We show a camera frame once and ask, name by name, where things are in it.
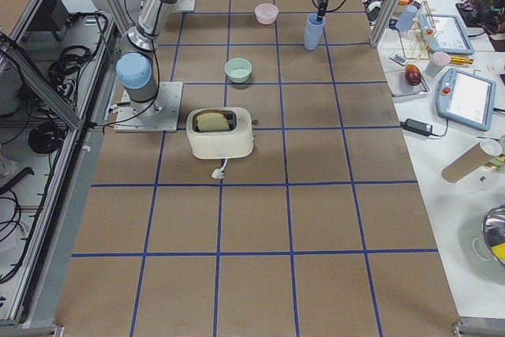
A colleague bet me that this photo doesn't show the metal tray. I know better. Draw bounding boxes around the metal tray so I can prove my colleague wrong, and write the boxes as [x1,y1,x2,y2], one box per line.
[386,70,431,99]

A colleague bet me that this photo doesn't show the green bowl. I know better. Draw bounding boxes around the green bowl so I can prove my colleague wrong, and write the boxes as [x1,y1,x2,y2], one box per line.
[224,58,253,84]

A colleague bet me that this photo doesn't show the steel mixing bowl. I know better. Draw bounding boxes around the steel mixing bowl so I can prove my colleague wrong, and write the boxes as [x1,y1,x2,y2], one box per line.
[482,204,504,266]

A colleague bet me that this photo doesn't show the pink cup on desk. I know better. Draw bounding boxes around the pink cup on desk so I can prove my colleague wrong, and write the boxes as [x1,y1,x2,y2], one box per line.
[425,51,451,77]

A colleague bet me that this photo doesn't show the black power adapter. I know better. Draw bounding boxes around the black power adapter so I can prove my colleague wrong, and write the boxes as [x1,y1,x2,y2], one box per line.
[400,118,432,137]

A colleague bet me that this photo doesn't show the near teach pendant tablet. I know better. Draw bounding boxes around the near teach pendant tablet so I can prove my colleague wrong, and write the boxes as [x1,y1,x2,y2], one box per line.
[436,69,496,131]

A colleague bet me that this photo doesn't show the blue cup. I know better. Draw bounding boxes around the blue cup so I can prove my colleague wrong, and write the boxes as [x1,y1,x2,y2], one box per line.
[395,6,418,32]
[305,13,326,36]
[304,25,324,51]

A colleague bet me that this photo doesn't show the red mango fruit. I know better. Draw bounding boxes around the red mango fruit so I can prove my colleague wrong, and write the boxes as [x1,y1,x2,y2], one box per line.
[404,64,421,86]

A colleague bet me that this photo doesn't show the white toaster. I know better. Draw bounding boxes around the white toaster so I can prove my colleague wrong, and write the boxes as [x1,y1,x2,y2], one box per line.
[186,107,254,159]

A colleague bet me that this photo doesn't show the pink bowl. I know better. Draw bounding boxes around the pink bowl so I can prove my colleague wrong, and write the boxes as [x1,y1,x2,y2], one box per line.
[254,3,279,25]

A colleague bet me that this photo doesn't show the gold wire rack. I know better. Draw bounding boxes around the gold wire rack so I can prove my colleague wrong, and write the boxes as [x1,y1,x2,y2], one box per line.
[399,1,437,60]

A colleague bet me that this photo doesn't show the blue cup on rack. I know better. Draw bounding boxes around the blue cup on rack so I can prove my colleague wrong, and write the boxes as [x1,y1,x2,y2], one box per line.
[395,6,418,32]

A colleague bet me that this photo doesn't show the far teach pendant tablet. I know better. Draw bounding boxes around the far teach pendant tablet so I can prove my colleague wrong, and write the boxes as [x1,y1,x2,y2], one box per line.
[418,13,474,56]

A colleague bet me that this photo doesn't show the teach pendant tablet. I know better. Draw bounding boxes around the teach pendant tablet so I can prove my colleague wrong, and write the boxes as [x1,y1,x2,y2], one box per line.
[436,69,496,131]
[418,13,474,56]

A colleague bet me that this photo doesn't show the cardboard tube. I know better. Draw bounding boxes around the cardboard tube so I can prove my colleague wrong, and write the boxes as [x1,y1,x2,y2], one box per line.
[441,139,503,183]

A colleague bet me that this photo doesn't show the toast slice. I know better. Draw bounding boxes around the toast slice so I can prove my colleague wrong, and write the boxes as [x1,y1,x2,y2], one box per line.
[196,112,230,132]

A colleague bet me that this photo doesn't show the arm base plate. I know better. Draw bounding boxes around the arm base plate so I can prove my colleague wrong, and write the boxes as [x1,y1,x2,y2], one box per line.
[114,81,183,133]
[172,0,196,13]

